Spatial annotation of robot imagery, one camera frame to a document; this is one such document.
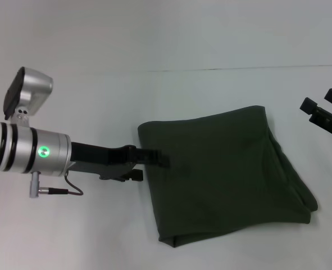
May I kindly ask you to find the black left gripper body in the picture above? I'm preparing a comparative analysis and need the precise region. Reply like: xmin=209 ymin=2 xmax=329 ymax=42
xmin=69 ymin=141 xmax=140 ymax=181

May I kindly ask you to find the dark green FREE t-shirt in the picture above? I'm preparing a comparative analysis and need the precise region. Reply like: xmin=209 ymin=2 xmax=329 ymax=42
xmin=137 ymin=105 xmax=321 ymax=249

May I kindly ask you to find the silver left connector plug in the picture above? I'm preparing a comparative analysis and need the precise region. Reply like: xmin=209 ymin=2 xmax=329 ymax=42
xmin=29 ymin=172 xmax=51 ymax=199

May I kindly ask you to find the dark red left cable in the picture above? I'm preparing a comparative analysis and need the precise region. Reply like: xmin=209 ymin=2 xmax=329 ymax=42
xmin=48 ymin=173 xmax=84 ymax=197

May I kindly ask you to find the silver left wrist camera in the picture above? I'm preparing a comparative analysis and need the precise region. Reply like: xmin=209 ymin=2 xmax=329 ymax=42
xmin=2 ymin=66 xmax=54 ymax=128

